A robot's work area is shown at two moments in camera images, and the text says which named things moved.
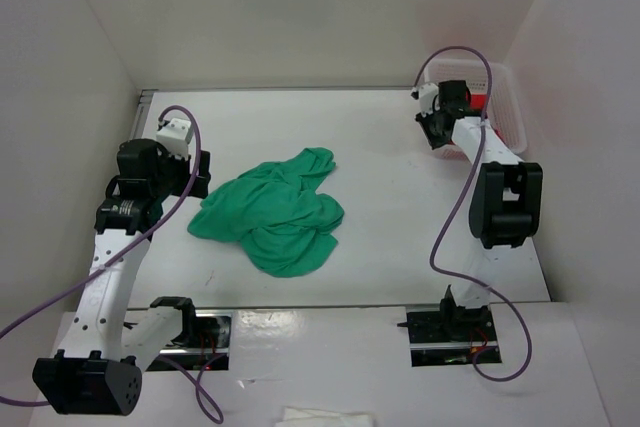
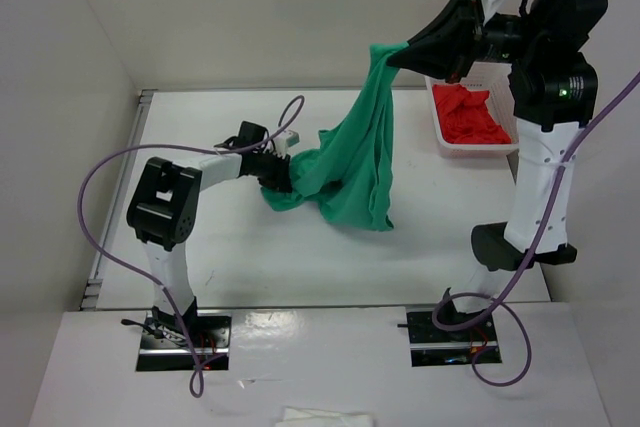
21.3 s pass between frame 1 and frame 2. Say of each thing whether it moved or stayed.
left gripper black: moved
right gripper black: moved
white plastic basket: stayed
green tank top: moved
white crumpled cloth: stayed
